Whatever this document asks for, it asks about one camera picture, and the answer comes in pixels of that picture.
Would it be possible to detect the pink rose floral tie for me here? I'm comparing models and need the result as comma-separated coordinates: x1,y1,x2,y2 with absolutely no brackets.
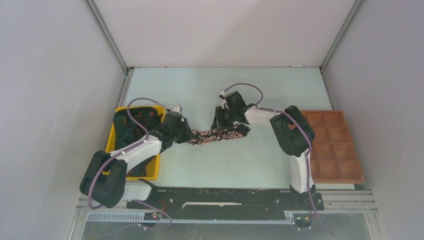
187,123,251,145

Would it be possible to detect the brown compartment tray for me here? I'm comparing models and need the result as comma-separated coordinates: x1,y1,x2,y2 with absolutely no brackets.
301,110,365,184

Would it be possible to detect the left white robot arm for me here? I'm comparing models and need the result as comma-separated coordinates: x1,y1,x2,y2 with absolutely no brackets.
79,110,192,208

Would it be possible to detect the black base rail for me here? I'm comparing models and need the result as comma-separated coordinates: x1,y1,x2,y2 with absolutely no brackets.
126,187,324,220

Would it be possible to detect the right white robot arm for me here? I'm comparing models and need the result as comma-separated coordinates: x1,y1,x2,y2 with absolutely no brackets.
213,104,315,209

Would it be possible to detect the pile of dark ties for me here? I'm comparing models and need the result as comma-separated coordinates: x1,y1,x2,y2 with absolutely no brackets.
112,106,167,176

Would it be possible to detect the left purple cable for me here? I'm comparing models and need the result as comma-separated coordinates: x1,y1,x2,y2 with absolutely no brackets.
87,97,173,231

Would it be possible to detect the white slotted cable duct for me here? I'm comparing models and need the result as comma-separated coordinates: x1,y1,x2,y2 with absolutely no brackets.
87,211,295,225

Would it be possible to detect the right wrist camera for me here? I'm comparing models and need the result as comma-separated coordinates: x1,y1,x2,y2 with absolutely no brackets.
222,91,247,111

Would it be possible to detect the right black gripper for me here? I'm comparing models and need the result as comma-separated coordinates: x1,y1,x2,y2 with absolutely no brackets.
211,106,237,131

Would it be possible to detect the aluminium frame rail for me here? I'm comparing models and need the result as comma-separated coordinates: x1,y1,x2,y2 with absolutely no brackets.
76,189,378,214

